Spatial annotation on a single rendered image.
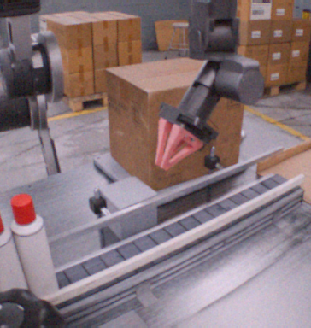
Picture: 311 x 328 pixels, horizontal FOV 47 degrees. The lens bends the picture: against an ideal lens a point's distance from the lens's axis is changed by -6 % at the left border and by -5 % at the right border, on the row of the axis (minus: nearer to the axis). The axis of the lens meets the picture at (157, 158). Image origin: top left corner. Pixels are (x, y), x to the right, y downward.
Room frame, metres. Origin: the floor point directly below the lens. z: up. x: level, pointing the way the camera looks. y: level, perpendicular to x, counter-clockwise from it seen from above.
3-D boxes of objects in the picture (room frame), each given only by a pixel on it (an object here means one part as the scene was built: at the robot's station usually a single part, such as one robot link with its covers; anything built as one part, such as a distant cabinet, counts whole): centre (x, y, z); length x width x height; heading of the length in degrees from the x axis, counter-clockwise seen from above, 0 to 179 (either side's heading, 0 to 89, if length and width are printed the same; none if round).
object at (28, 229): (0.43, 0.20, 0.98); 0.05 x 0.05 x 0.20
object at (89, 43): (4.24, 0.81, 0.45); 1.20 x 0.84 x 0.89; 31
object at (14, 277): (0.40, 0.24, 0.98); 0.05 x 0.05 x 0.20
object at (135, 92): (0.97, -0.05, 0.99); 0.30 x 0.24 x 0.27; 121
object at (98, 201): (0.58, 0.10, 0.91); 0.07 x 0.03 x 0.16; 35
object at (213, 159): (0.76, -0.14, 0.91); 0.07 x 0.03 x 0.16; 35
